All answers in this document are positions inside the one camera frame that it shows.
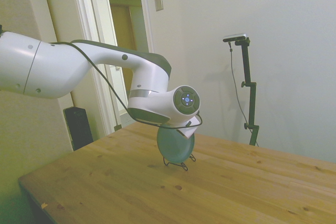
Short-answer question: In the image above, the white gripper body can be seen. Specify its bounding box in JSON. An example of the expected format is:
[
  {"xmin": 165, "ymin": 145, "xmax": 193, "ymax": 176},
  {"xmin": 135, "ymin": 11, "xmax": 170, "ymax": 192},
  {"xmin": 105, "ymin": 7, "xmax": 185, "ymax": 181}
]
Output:
[{"xmin": 176, "ymin": 115, "xmax": 200, "ymax": 140}]

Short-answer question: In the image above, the green round plate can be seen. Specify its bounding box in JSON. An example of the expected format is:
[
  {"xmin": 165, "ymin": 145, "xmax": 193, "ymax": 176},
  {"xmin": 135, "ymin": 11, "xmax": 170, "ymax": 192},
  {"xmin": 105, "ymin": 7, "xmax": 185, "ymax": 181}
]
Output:
[{"xmin": 156, "ymin": 126, "xmax": 196, "ymax": 164}]

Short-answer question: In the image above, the black tower appliance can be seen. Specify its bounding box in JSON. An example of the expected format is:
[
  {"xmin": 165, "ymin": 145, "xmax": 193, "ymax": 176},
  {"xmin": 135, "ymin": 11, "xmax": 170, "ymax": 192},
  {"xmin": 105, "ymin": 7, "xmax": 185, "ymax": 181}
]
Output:
[{"xmin": 64, "ymin": 106, "xmax": 94, "ymax": 152}]

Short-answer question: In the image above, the brown wooden hallway door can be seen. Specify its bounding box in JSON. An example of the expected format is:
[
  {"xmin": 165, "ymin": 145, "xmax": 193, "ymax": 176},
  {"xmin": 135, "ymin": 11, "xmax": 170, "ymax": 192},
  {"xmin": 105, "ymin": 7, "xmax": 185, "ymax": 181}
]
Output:
[{"xmin": 110, "ymin": 4, "xmax": 144, "ymax": 96}]

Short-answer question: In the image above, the cream open door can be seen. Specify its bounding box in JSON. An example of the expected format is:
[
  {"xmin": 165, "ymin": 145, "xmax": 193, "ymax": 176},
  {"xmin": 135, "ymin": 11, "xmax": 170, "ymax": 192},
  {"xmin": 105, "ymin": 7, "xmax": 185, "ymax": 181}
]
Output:
[{"xmin": 41, "ymin": 0, "xmax": 106, "ymax": 141}]

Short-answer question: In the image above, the black wire plate stand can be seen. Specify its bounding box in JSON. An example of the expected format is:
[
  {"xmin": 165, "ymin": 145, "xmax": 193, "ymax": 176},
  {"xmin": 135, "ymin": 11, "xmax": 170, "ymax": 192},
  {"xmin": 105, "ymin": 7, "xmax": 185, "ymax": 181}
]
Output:
[{"xmin": 161, "ymin": 153, "xmax": 197, "ymax": 172}]

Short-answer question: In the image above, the black camera stand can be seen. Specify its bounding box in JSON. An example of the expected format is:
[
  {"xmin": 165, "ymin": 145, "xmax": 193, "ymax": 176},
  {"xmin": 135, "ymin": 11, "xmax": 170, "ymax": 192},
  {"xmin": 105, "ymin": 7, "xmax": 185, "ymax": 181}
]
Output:
[{"xmin": 234, "ymin": 38, "xmax": 260, "ymax": 146}]

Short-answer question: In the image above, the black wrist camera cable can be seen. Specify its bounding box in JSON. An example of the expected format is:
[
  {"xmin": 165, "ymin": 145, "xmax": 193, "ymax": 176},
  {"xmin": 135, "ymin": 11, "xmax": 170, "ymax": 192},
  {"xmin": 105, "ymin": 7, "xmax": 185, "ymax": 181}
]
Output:
[{"xmin": 49, "ymin": 40, "xmax": 204, "ymax": 130}]

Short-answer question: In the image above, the grey exterior camera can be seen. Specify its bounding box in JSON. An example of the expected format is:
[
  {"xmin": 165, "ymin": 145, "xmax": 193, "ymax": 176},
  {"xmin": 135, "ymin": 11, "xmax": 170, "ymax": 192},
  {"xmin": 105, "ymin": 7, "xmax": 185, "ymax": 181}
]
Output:
[{"xmin": 223, "ymin": 33, "xmax": 248, "ymax": 43}]

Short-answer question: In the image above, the white door frame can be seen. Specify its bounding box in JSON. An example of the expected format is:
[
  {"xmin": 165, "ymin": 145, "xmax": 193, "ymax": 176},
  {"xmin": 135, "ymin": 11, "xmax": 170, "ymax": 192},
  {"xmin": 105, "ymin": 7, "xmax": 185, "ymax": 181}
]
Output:
[{"xmin": 69, "ymin": 0, "xmax": 165, "ymax": 135}]

